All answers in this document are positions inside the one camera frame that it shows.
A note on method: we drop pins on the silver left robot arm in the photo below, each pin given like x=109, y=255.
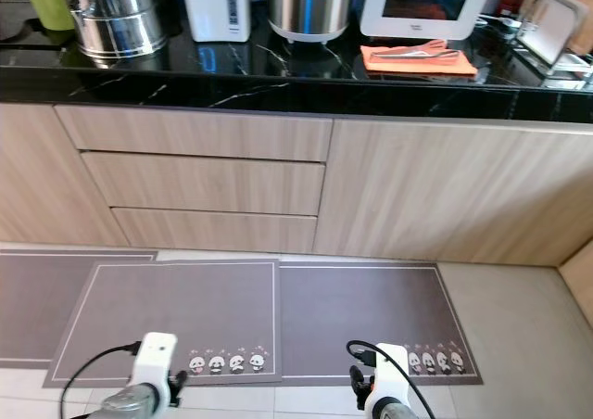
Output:
x=130, y=408

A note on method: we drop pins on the grey panda floor mat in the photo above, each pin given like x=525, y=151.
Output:
x=176, y=312
x=361, y=303

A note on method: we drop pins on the light wood drawer front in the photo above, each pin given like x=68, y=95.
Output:
x=213, y=231
x=204, y=184
x=195, y=133

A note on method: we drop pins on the light wood cabinet door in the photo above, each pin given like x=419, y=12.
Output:
x=37, y=178
x=454, y=192

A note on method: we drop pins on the orange cloth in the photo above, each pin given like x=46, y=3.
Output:
x=389, y=65

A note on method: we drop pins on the silver cutlery piece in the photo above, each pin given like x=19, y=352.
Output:
x=419, y=54

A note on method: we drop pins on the stainless steel urn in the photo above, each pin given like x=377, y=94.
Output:
x=116, y=16

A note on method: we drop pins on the silver white rice cooker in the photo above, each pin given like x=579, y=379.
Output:
x=310, y=6

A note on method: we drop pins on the white water boiler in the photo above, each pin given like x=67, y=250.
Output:
x=215, y=6

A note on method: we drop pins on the white appliance with dark window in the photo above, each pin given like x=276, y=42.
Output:
x=431, y=2

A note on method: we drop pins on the steel rectangular tray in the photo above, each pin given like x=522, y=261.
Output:
x=551, y=30

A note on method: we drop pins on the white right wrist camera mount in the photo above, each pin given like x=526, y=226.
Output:
x=391, y=373

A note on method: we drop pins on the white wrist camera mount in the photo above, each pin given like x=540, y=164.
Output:
x=391, y=373
x=156, y=359

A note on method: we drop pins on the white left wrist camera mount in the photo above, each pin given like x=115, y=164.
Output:
x=156, y=359

